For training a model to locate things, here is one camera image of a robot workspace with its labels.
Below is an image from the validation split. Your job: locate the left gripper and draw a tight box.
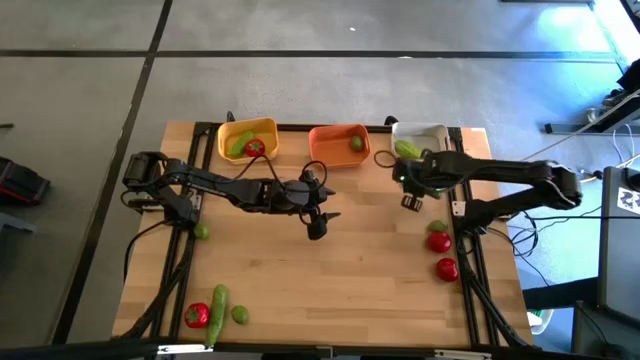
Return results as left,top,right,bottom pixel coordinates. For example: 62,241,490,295
269,177,343,224

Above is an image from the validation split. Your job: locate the black cabinet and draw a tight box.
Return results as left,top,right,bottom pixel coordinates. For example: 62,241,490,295
597,166,640,321

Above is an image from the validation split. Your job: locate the white plastic container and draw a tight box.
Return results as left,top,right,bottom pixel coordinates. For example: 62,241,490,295
527,308,554,335

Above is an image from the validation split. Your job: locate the black aluminium table frame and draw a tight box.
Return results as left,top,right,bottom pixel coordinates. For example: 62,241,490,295
112,121,539,360

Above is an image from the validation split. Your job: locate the red plastic tomato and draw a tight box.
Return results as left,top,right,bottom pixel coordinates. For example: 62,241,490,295
244,137,267,158
183,301,212,330
426,230,453,255
435,257,460,283

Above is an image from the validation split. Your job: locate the yellow plastic basket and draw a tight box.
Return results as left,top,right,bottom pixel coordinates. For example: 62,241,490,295
216,115,280,165

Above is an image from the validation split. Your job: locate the grey metal plate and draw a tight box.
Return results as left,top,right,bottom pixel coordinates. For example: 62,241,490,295
0,212,37,235

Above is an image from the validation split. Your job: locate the black and red bag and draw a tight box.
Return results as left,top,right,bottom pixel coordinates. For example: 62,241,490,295
0,156,51,205

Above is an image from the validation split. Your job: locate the metal desk frame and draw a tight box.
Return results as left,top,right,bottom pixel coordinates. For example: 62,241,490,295
543,88,640,136

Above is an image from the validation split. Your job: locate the short green cucumber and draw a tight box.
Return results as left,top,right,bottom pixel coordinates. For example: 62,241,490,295
393,139,423,162

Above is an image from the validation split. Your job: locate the white plastic basket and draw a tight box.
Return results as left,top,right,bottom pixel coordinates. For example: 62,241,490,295
390,121,453,168

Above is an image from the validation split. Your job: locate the orange plastic basket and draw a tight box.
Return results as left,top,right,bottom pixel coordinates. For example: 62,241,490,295
307,123,372,170

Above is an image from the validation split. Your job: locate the long green cucumber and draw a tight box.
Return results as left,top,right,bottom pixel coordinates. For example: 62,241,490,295
204,283,230,348

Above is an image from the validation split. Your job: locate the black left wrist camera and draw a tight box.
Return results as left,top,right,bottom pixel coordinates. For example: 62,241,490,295
306,218,330,242

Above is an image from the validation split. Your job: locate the white printed label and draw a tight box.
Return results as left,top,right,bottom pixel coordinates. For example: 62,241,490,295
617,185,640,215

